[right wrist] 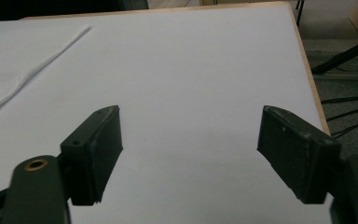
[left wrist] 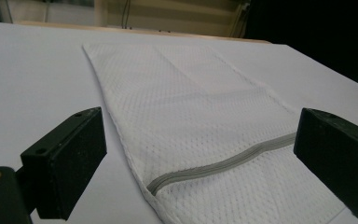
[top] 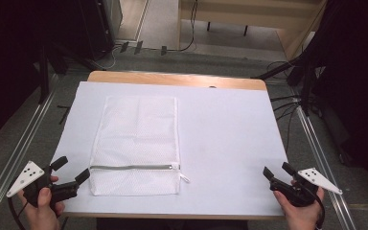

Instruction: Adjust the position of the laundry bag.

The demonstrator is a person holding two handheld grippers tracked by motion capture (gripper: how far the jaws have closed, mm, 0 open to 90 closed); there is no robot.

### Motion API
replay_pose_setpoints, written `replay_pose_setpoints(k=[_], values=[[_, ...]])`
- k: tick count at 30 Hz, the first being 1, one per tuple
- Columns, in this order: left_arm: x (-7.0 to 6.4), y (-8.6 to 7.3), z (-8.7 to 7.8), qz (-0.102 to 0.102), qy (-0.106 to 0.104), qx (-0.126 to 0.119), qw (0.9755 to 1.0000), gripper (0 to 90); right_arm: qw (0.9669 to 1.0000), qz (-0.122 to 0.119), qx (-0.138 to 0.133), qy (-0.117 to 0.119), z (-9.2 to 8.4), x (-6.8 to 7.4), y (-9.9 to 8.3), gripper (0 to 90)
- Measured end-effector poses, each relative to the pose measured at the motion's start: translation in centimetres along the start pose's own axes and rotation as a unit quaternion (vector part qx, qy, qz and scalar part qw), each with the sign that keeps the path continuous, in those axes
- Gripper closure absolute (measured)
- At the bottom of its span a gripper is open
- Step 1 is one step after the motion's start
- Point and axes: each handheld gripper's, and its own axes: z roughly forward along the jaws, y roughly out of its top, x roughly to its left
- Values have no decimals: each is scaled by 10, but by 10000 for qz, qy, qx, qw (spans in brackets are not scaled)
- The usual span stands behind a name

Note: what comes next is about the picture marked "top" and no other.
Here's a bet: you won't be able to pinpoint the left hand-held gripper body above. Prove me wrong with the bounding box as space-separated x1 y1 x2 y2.
6 160 80 209

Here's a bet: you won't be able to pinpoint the white floor cable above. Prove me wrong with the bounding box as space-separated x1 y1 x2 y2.
90 43 123 72

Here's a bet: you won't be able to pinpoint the dark curtain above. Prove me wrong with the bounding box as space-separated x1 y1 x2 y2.
310 0 368 197

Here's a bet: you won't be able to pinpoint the white table mat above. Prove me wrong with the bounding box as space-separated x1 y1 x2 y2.
51 80 289 219

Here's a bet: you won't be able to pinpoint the dark equipment cabinet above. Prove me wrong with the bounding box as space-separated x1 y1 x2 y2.
75 0 125 62

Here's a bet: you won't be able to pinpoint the person's left hand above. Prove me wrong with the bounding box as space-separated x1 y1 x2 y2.
16 175 66 230

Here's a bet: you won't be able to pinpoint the wooden table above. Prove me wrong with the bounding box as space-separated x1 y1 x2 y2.
62 70 286 221

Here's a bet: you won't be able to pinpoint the black hanging cable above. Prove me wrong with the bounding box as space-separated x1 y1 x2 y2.
167 0 199 53

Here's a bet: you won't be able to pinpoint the person's right hand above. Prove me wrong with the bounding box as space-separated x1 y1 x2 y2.
272 180 326 230

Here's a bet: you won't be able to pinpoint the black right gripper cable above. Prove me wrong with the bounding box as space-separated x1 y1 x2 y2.
303 183 327 230

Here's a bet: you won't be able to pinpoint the light wooden furniture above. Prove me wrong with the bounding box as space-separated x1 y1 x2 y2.
177 0 330 61

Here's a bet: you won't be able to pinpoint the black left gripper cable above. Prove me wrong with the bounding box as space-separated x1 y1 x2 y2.
7 195 30 230

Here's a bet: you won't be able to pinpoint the black floor cables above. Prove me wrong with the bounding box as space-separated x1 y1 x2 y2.
266 60 303 153

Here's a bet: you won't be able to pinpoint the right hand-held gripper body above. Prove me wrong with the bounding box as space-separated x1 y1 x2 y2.
269 167 344 208

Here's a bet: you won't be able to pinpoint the aluminium floor rail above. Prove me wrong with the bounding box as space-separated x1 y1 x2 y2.
294 104 358 230
0 74 59 226

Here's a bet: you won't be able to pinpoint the white mesh laundry bag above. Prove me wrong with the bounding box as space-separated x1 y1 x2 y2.
88 95 192 196

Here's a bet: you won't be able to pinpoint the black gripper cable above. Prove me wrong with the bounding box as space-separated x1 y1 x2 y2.
7 195 30 230
303 183 327 230

